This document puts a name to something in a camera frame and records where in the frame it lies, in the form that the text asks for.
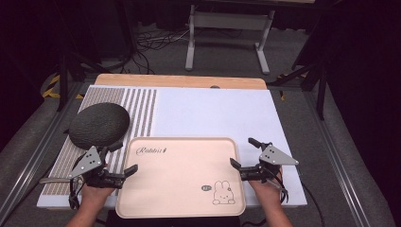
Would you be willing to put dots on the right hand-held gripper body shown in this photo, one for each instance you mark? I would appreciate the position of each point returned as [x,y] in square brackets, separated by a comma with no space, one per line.
[275,157]

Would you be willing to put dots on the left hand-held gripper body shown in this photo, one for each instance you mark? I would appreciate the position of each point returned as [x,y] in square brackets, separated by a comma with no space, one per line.
[86,162]

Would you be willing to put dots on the dark round woven mat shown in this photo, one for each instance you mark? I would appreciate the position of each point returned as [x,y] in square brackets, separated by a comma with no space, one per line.
[97,124]

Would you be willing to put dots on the pink plastic tray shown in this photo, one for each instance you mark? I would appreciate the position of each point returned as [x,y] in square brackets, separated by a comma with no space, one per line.
[179,179]

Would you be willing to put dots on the person's right hand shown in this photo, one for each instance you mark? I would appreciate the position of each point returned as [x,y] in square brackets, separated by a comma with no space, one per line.
[268,190]

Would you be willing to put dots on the person's left hand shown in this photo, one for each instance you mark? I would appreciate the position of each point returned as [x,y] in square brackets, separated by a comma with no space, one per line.
[94,195]

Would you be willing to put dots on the grey metal rod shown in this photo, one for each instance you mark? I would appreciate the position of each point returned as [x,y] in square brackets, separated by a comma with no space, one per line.
[55,180]

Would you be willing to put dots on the white striped table mat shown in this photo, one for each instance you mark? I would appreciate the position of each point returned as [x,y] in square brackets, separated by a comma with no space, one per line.
[205,113]

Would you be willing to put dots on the dark table grommet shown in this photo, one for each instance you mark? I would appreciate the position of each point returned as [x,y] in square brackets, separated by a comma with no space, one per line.
[214,86]

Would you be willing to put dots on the black metal stand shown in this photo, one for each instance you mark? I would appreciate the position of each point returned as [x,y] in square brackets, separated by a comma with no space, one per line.
[321,91]
[64,82]

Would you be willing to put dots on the yellow black floor tape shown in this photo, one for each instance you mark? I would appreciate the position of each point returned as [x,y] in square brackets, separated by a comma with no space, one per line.
[50,90]

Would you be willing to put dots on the wooden table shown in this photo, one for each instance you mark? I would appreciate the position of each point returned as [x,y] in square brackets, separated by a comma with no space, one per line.
[176,81]

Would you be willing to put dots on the dark curtain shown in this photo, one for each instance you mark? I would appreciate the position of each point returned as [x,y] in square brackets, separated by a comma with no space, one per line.
[365,63]
[28,47]

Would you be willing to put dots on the aluminium floor rail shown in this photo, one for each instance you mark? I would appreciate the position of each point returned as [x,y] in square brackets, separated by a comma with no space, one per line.
[34,151]
[339,157]

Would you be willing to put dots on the white metal stand frame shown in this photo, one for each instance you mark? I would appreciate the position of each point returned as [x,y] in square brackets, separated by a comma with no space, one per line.
[228,21]

